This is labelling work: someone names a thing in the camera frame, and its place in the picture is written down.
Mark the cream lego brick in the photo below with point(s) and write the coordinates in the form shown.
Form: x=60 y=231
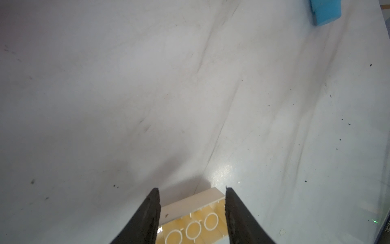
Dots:
x=198 y=219

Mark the blue cylindrical stick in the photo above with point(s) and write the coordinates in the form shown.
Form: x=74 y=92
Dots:
x=325 y=11

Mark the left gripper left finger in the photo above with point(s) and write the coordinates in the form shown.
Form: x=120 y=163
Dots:
x=143 y=225

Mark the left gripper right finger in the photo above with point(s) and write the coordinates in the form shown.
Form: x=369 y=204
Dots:
x=241 y=224

